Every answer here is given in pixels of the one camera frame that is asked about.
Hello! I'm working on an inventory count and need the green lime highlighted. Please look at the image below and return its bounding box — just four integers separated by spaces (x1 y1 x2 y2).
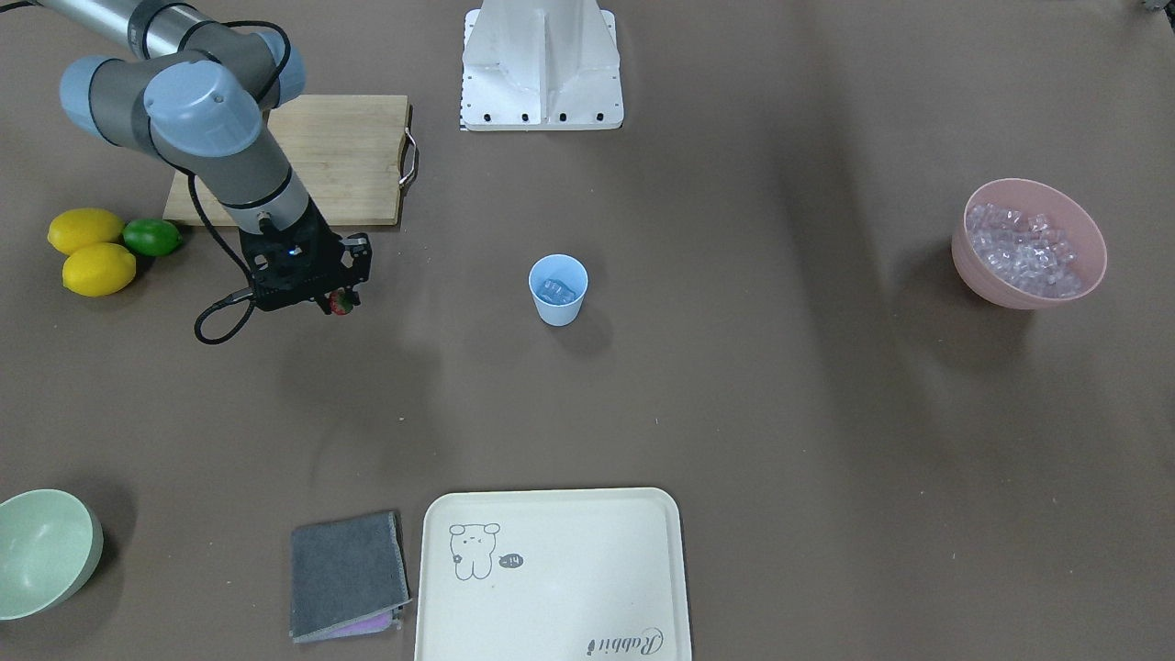
121 218 182 258

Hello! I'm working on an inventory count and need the red strawberry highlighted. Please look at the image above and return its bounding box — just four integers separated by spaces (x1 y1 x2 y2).
329 288 353 317

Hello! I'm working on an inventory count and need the black camera cable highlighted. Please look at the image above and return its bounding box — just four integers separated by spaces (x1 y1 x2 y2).
187 174 260 346

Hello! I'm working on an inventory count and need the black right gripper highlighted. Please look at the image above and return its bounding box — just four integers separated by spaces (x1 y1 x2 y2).
239 204 372 315

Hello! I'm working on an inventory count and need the light blue cup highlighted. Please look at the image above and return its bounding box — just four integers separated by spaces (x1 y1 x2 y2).
528 254 590 328

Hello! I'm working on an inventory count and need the grey folded cloth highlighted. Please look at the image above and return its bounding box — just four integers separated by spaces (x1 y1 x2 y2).
289 510 412 645

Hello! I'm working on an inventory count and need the yellow lemon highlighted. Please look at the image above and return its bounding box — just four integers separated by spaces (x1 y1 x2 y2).
62 242 137 297
46 207 125 256

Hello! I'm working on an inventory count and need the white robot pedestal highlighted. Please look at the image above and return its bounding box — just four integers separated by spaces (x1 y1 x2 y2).
459 1 625 131

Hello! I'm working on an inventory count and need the cream serving tray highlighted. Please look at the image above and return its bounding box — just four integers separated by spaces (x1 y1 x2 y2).
414 487 693 660

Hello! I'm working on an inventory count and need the pink bowl of ice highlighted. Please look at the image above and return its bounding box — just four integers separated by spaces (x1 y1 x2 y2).
951 177 1108 310

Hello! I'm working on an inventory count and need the clear ice cube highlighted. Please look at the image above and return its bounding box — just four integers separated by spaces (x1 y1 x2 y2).
533 279 580 306

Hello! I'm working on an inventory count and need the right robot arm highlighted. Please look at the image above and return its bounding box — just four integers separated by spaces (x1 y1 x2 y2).
43 1 371 313

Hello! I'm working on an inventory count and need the mint green bowl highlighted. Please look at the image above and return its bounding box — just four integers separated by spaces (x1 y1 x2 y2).
1 488 105 621

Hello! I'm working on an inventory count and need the bamboo cutting board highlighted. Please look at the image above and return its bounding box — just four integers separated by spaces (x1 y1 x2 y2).
162 94 419 228

